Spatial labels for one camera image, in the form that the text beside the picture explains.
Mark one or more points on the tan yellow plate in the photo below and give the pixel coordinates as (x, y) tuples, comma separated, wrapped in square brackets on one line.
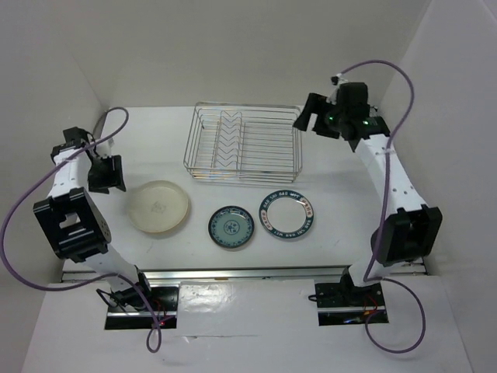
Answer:
[(188, 210)]

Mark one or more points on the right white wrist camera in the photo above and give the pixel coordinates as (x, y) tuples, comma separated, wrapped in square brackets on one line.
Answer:
[(337, 81)]

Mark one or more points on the aluminium front rail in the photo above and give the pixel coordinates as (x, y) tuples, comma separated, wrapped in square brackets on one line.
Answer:
[(416, 268)]

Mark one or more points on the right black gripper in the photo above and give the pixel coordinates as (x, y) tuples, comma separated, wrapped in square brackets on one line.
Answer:
[(317, 104)]

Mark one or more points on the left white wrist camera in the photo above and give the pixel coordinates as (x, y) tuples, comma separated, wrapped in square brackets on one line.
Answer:
[(104, 149)]

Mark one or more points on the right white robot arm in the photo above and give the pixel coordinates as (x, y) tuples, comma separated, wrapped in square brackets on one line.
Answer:
[(409, 226)]

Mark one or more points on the small blue patterned plate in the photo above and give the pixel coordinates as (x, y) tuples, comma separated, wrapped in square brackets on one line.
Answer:
[(231, 227)]

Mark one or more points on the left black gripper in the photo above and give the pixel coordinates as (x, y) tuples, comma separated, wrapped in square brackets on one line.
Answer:
[(114, 178)]

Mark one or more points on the cream plate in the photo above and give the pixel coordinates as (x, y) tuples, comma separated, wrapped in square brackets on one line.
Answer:
[(157, 207)]

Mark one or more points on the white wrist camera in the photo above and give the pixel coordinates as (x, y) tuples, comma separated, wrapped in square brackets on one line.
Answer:
[(337, 81), (104, 149)]

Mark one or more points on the chrome wire dish rack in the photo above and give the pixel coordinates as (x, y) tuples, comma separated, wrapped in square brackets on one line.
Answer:
[(244, 143)]

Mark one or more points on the navy rimmed lettered plate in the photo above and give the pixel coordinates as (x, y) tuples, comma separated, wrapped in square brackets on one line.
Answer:
[(283, 212)]

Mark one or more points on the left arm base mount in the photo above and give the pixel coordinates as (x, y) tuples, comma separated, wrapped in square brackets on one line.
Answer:
[(164, 301)]

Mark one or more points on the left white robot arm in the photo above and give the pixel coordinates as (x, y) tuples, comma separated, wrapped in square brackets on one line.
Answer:
[(75, 227)]

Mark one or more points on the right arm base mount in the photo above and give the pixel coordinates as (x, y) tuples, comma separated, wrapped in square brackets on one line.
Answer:
[(336, 307)]

